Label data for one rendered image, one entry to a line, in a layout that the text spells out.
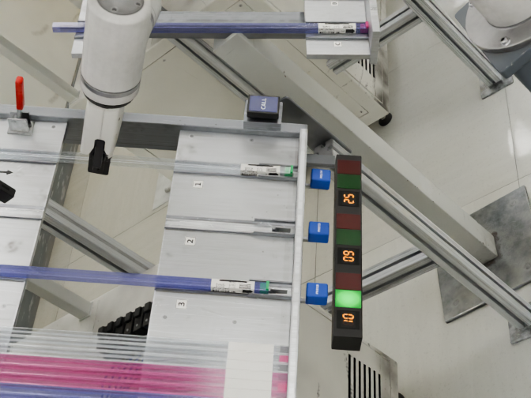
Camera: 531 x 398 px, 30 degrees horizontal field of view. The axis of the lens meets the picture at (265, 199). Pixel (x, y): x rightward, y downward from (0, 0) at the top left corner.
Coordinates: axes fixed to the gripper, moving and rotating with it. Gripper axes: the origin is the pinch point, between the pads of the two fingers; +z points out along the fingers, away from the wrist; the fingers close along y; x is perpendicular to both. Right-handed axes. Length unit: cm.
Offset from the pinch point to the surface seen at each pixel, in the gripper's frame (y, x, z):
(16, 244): 16.9, -8.9, 2.3
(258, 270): 18.6, 25.3, -3.7
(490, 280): -11, 75, 27
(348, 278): 18.2, 38.1, -5.0
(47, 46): -217, -44, 183
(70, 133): -8.0, -5.8, 4.3
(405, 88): -98, 72, 61
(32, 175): 3.7, -9.6, 2.5
